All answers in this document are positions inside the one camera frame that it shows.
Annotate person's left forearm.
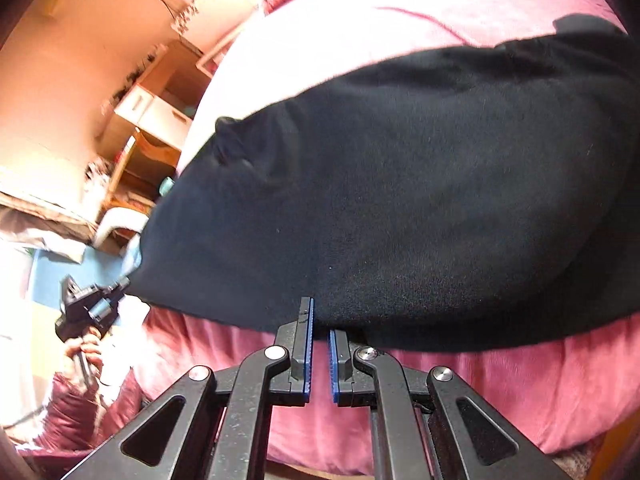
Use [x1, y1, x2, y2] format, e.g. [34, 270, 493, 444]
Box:
[42, 367, 147, 453]

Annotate white step stool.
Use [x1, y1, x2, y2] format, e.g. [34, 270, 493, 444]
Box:
[93, 207, 151, 252]

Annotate white plastic bag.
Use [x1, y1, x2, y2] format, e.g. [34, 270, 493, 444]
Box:
[82, 159, 115, 222]

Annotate wooden shelf unit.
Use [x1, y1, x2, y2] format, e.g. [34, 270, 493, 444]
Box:
[97, 40, 217, 213]

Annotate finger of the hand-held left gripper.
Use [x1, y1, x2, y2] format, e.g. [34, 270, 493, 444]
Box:
[104, 279, 132, 306]

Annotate blue floor mat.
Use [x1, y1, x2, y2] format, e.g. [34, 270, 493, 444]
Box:
[29, 246, 145, 312]

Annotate pink bed blanket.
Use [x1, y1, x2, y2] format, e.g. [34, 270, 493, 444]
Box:
[132, 0, 640, 476]

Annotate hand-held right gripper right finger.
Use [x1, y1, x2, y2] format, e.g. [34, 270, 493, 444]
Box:
[327, 329, 576, 480]

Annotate white drawer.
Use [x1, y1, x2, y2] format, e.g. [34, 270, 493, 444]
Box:
[114, 85, 154, 127]
[140, 96, 194, 149]

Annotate black pants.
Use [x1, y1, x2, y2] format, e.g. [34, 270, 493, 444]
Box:
[131, 14, 640, 353]

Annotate white floral box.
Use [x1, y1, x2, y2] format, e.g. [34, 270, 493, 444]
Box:
[177, 0, 267, 57]

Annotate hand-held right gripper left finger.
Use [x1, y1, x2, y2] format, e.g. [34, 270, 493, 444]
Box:
[62, 296, 316, 480]

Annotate person's left hand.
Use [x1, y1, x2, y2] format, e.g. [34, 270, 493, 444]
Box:
[64, 331, 104, 387]

